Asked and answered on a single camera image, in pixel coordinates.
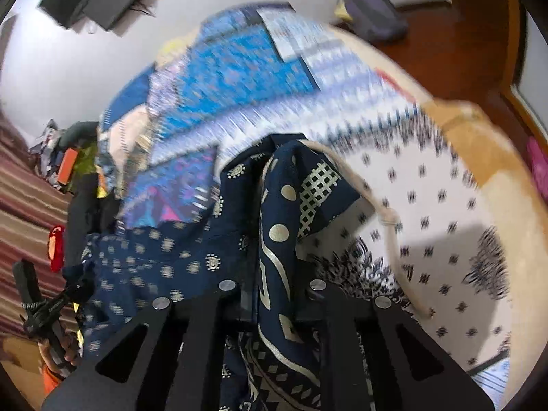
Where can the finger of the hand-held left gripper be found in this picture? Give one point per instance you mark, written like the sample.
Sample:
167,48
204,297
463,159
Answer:
26,280

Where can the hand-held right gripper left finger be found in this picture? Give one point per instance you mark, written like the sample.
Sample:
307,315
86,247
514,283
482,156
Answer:
201,321

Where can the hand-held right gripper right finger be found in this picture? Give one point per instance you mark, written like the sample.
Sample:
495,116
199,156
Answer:
342,321

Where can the navy patterned hooded garment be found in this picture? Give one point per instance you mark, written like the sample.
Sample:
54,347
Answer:
291,222

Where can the person's left forearm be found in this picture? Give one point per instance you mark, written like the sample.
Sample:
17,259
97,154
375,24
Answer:
49,376

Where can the pile of clothes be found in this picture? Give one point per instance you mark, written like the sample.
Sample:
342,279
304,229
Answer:
58,145

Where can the person's left hand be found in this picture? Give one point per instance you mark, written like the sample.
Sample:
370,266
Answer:
70,353

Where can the red plush toy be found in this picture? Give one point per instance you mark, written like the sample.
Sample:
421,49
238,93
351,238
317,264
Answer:
55,248

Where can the orange box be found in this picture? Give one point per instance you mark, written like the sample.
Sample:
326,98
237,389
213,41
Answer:
67,167

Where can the blue patchwork bed sheet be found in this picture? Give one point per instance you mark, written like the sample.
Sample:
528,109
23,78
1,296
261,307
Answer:
239,81

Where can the brown wooden door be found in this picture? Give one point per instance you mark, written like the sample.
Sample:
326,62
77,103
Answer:
513,64

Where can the grey backpack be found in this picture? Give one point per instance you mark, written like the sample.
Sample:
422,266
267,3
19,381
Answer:
376,8

